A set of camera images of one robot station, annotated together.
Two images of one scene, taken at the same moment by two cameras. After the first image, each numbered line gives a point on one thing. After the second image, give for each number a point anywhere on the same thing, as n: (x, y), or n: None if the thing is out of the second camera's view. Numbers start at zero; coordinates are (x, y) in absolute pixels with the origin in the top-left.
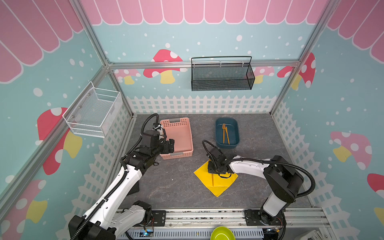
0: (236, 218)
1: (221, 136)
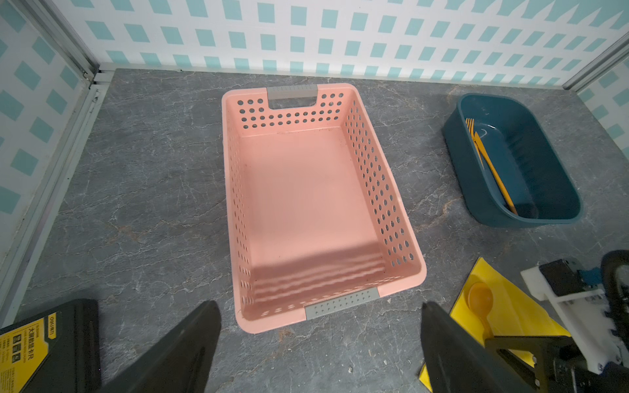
0: None
1: (542, 187)
